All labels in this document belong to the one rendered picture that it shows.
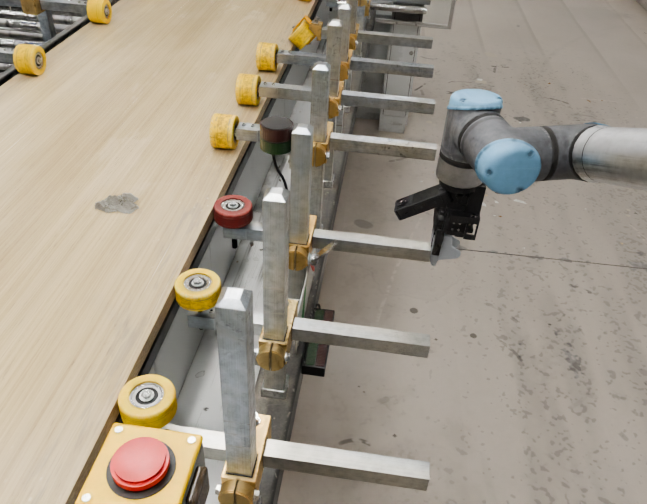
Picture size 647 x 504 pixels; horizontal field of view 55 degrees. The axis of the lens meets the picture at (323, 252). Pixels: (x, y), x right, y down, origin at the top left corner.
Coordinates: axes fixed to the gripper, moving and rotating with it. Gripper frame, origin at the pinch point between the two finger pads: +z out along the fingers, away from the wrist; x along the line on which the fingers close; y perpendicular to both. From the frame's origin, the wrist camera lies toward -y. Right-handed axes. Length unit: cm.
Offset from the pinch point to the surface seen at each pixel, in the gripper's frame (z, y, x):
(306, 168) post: -21.8, -26.3, -5.6
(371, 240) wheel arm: -3.4, -12.8, -0.3
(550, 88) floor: 83, 99, 317
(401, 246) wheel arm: -3.4, -6.6, -1.2
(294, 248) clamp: -4.3, -27.8, -7.4
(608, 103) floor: 83, 134, 301
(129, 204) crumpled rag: -9, -62, -5
